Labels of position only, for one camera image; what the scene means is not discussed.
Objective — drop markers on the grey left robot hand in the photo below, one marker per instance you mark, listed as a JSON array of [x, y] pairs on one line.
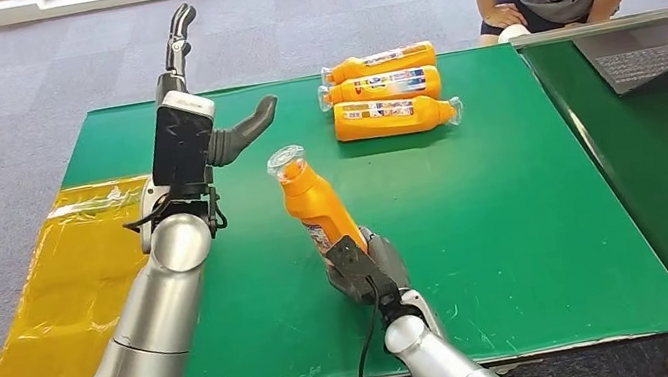
[[238, 136]]

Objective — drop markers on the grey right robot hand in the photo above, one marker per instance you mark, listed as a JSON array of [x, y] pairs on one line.
[[393, 265]]

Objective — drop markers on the person's right hand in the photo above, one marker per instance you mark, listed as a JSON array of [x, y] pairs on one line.
[[501, 17]]

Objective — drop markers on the orange bottle with clear cap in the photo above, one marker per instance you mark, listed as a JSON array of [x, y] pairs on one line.
[[390, 119], [385, 89], [381, 63], [317, 206]]

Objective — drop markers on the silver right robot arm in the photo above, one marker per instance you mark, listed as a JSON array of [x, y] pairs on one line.
[[443, 371]]

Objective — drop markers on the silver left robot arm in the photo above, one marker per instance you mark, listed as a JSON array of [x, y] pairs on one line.
[[148, 330]]

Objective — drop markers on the white round object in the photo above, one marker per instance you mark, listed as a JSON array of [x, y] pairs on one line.
[[512, 32]]

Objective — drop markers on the green table mat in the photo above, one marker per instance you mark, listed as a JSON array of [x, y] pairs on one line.
[[508, 186]]

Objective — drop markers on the dark laptop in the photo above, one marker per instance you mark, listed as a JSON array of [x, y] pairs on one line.
[[655, 55]]

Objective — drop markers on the yellow plastic sheet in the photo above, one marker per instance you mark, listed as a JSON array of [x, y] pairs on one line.
[[60, 324]]

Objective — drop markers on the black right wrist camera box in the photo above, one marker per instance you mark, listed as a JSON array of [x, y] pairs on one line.
[[353, 264]]

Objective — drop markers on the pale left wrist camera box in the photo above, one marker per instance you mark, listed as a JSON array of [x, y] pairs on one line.
[[184, 150]]

